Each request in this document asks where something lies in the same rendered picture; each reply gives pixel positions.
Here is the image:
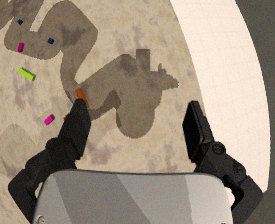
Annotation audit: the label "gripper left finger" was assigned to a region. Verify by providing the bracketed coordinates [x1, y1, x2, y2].
[8, 99, 91, 224]

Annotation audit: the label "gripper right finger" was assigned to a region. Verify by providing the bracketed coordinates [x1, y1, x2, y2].
[182, 100, 263, 224]

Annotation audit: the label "orange rod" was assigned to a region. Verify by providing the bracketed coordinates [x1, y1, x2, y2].
[75, 88, 90, 108]

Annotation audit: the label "magenta rod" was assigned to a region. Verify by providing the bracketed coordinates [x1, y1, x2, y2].
[18, 43, 24, 52]
[44, 115, 54, 125]

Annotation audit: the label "lime green rod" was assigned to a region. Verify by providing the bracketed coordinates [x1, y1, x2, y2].
[18, 68, 36, 81]

